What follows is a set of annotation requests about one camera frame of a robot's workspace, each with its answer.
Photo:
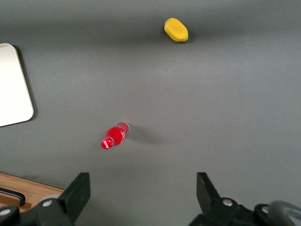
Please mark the red soda bottle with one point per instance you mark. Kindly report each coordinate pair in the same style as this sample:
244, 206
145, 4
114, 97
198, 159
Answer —
115, 135

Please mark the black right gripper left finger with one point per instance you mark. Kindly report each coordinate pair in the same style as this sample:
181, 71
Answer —
74, 194

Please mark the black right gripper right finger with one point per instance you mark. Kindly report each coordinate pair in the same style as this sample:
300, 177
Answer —
210, 199

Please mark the white rounded tray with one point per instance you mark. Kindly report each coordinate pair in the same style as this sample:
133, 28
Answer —
13, 86

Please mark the yellow mango toy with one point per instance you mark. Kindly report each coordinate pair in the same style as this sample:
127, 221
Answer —
176, 29

